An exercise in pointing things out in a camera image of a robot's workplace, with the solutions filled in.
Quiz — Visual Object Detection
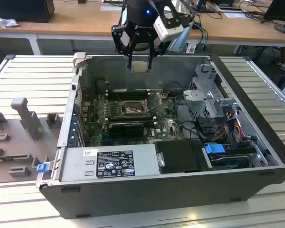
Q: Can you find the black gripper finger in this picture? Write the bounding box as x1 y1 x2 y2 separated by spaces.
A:
111 24 137 70
147 32 170 71

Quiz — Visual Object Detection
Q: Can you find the metal socket cover frame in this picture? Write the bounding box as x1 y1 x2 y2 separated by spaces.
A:
144 92 163 113

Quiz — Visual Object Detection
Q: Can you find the black RAM slot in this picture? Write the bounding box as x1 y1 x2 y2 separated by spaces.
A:
106 114 153 120
108 89 150 95
107 118 158 124
108 94 150 100

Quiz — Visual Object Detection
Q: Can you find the CPU socket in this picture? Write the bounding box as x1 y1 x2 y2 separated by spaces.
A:
120 100 148 117

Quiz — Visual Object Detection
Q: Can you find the pale blue teach pendant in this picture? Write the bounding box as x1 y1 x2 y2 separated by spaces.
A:
170 22 194 52

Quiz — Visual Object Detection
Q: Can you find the white paper sheet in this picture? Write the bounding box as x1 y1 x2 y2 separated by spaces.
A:
100 5 122 11

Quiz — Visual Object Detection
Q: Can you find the wooden desk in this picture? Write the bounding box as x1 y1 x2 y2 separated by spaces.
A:
0 0 285 48

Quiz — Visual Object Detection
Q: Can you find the black cylinder component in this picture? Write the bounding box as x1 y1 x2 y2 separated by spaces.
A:
95 79 107 93

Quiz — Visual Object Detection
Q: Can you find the grey metal drive cage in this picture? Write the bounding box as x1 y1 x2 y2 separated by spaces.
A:
182 63 243 120

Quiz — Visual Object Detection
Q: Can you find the green motherboard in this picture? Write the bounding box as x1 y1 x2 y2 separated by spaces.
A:
82 91 189 147

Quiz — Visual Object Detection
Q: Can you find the black graphics card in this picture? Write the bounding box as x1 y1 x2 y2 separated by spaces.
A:
107 122 145 139

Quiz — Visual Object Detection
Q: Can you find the black computer tower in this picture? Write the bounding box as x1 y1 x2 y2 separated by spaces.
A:
0 0 56 24

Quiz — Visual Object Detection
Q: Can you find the black plastic shroud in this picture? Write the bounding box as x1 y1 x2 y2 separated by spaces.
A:
154 139 215 174

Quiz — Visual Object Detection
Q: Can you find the crumpled white paper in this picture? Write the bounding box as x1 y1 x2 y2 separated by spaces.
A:
0 13 20 29

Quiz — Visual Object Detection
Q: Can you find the blue disk carrier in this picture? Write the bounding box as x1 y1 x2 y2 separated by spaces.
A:
204 143 227 160

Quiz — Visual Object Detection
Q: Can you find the grey power supply unit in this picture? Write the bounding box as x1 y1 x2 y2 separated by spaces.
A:
50 143 162 183

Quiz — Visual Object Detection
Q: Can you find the black monitor with stand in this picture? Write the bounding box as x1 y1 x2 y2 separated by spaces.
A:
263 0 285 36

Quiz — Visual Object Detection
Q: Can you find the black hard disk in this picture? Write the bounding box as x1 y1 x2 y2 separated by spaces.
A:
209 153 250 170

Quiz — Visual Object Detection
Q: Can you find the grey parts rack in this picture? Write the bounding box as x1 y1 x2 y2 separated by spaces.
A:
0 97 64 185

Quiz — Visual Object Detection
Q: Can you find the black open PC case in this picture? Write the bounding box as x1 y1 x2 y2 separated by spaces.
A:
35 52 285 220

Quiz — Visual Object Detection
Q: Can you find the blue plastic latch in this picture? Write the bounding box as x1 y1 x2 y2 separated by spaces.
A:
36 163 49 174

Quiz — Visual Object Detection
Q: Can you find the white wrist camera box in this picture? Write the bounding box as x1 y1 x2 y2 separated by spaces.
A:
152 5 185 41

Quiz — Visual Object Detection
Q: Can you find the beige case handle latch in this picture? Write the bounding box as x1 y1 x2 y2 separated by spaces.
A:
72 52 87 70

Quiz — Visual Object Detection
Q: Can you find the blue cable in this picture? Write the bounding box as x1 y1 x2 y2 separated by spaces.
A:
192 22 209 54

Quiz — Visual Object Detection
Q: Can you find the black internal cable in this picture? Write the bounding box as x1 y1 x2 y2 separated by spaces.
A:
177 120 205 141

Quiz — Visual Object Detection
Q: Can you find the orange yellow wire bundle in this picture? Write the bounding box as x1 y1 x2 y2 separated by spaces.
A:
213 120 243 141

